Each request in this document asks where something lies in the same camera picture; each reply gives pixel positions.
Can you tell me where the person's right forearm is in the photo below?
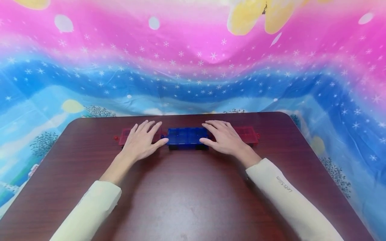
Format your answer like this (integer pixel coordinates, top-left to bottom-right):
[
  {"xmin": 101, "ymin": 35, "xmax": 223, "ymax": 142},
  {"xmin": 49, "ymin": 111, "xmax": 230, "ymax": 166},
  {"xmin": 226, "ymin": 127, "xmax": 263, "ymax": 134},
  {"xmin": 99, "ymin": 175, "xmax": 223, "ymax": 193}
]
[{"xmin": 239, "ymin": 147, "xmax": 345, "ymax": 241}]

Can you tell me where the red toy train car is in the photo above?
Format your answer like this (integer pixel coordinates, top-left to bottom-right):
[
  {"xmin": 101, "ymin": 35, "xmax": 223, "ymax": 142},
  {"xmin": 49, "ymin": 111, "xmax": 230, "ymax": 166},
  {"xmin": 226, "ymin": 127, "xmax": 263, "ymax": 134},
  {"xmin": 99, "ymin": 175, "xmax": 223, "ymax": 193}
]
[
  {"xmin": 233, "ymin": 126, "xmax": 261, "ymax": 146},
  {"xmin": 114, "ymin": 127, "xmax": 167, "ymax": 146}
]

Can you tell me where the person's right hand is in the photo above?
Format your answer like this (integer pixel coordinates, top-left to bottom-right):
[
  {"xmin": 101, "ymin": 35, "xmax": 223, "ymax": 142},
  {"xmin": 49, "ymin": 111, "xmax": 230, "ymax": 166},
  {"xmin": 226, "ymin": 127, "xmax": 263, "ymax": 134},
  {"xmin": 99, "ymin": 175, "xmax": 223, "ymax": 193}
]
[{"xmin": 199, "ymin": 120, "xmax": 256, "ymax": 162}]

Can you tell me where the person's left hand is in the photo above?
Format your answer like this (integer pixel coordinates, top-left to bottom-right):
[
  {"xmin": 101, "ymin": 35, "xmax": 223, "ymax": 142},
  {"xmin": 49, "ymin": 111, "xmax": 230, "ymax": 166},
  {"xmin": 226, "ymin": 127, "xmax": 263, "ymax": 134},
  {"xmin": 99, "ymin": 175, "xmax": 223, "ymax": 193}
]
[{"xmin": 120, "ymin": 120, "xmax": 169, "ymax": 164}]

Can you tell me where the blue toy train car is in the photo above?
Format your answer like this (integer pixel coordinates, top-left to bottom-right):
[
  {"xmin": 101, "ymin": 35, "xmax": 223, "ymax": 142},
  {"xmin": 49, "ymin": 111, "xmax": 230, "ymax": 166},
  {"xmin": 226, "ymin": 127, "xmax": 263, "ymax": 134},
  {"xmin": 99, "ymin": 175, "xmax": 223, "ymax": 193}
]
[{"xmin": 166, "ymin": 127, "xmax": 210, "ymax": 150}]

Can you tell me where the person's left forearm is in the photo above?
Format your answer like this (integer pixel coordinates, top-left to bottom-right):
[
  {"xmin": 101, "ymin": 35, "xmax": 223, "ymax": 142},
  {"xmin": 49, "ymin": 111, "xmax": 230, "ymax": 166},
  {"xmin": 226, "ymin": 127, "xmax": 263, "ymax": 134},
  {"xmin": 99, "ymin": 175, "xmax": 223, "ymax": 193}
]
[{"xmin": 50, "ymin": 152, "xmax": 137, "ymax": 241}]

